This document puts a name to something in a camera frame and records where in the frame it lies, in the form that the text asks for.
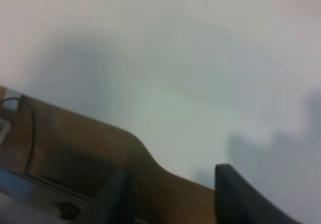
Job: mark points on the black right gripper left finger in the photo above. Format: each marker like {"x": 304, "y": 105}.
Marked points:
{"x": 114, "y": 202}

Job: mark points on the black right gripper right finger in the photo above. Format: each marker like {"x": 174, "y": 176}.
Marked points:
{"x": 236, "y": 201}

